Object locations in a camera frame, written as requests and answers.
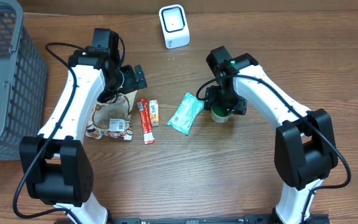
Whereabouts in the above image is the green white cup container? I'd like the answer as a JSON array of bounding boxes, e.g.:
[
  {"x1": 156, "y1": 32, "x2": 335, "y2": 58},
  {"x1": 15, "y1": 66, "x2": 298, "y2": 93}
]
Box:
[{"x1": 211, "y1": 106, "x2": 232, "y2": 123}]

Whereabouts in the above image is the teal orange soup packet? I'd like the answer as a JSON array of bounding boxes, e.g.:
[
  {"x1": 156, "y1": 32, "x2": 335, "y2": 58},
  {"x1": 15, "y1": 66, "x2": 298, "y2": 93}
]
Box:
[{"x1": 167, "y1": 93, "x2": 204, "y2": 135}]

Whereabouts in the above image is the red snack packet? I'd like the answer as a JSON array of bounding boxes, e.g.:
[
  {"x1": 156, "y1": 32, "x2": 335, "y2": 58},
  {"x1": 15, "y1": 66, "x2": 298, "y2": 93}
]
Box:
[{"x1": 137, "y1": 98, "x2": 155, "y2": 144}]

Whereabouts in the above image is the white brown snack bag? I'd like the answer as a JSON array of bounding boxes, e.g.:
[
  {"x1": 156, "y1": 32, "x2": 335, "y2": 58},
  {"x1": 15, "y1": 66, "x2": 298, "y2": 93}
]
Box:
[{"x1": 85, "y1": 91, "x2": 137, "y2": 141}]

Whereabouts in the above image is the orange Kleenex tissue pack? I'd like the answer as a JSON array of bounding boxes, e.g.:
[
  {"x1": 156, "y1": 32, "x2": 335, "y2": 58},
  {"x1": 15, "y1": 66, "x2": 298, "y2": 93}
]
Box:
[{"x1": 149, "y1": 100, "x2": 160, "y2": 127}]

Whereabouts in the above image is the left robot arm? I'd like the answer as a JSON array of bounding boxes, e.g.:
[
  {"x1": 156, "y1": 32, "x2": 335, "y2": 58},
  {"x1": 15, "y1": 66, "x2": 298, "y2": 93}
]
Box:
[{"x1": 12, "y1": 28, "x2": 147, "y2": 223}]

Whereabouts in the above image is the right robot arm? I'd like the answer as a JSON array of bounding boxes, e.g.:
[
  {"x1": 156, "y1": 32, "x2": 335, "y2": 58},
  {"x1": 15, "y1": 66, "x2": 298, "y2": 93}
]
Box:
[{"x1": 204, "y1": 46, "x2": 338, "y2": 223}]

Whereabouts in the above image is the white barcode scanner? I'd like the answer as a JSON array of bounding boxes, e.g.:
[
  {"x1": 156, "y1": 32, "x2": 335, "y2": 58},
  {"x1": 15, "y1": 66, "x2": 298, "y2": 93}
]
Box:
[{"x1": 158, "y1": 4, "x2": 190, "y2": 49}]

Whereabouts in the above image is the grey plastic mesh basket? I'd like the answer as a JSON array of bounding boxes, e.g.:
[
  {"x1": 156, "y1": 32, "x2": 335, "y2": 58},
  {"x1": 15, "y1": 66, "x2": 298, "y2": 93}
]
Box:
[{"x1": 0, "y1": 0, "x2": 48, "y2": 161}]

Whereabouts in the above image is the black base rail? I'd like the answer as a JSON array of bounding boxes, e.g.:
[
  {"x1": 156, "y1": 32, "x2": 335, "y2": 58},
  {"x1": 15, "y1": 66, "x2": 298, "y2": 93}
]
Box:
[{"x1": 113, "y1": 213, "x2": 331, "y2": 224}]

